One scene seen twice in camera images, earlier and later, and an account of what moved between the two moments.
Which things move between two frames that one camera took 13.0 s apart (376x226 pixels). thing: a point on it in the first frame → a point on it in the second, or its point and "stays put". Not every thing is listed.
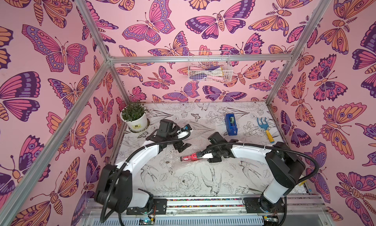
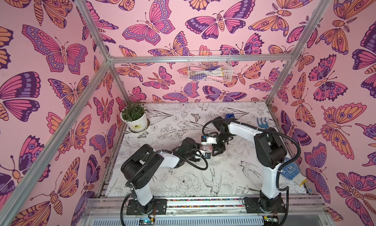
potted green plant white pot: (134, 115) stays put
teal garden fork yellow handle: (266, 126) stays put
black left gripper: (177, 146) → (195, 146)
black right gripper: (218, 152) → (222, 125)
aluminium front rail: (306, 210) stays put
